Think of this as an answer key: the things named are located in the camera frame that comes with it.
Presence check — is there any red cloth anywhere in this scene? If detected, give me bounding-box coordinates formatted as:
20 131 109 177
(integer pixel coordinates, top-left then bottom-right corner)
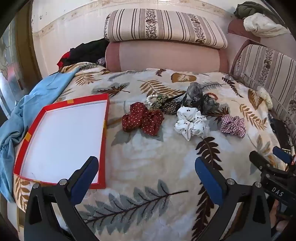
57 52 71 69

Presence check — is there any small cream scrunchie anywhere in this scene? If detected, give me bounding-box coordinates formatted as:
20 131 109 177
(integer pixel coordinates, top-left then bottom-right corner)
257 87 274 110

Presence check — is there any pink plaid scrunchie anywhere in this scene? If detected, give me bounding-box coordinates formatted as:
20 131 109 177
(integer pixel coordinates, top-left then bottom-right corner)
220 114 247 139

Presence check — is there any leaf print blanket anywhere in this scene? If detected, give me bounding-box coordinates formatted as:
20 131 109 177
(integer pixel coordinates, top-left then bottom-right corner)
13 67 287 241

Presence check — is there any white cherry print scrunchie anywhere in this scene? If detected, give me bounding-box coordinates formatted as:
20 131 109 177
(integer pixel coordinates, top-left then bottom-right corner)
174 106 208 141

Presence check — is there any red cardboard box lid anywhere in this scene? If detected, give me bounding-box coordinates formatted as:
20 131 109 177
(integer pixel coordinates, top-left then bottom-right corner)
13 93 110 189

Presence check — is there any pink sofa armrest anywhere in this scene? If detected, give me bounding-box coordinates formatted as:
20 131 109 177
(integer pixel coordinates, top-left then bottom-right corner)
228 19 293 47

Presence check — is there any olive patterned scrunchie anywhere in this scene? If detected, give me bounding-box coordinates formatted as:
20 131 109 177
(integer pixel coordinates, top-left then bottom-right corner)
151 95 183 115

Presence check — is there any light blue cloth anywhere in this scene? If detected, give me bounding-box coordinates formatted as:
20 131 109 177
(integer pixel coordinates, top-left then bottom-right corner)
0 70 78 203

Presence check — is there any red polka dot scrunchie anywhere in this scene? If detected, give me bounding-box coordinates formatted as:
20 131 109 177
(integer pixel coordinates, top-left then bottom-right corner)
122 103 165 136

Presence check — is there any black hair claw clip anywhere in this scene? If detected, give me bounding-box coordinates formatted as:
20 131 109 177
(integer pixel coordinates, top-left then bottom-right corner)
166 92 186 103

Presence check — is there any striped floral sofa backrest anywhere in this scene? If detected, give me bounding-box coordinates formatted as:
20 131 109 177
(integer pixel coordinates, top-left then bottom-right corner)
231 43 296 139

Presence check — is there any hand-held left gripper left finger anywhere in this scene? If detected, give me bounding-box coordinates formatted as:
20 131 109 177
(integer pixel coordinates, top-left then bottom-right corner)
24 156 100 241

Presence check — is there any white pearl bracelet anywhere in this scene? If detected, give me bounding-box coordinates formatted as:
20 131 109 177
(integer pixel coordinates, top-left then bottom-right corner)
146 94 162 106

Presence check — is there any black clothing pile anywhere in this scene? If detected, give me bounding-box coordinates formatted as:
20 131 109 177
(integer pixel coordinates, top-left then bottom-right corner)
62 38 110 67

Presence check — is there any white crumpled garment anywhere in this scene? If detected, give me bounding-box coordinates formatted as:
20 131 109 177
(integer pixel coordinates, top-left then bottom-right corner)
243 13 289 39

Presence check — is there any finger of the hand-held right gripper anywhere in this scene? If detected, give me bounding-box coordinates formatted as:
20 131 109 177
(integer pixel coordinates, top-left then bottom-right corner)
249 151 288 176
272 146 294 165

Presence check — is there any grey sheer scrunchie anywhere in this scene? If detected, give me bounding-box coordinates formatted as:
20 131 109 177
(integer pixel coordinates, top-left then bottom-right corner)
183 82 220 115

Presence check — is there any pink bolster cushion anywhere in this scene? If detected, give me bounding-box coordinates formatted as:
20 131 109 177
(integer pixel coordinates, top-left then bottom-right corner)
105 40 229 73

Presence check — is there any striped floral cushion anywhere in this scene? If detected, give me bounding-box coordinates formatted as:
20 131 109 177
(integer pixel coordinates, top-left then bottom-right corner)
104 9 228 49

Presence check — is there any wooden glass door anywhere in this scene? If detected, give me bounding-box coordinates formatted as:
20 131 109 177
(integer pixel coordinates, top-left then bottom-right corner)
0 14 47 116

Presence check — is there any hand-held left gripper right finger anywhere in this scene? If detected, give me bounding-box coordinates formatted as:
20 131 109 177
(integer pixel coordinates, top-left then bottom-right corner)
195 156 272 241

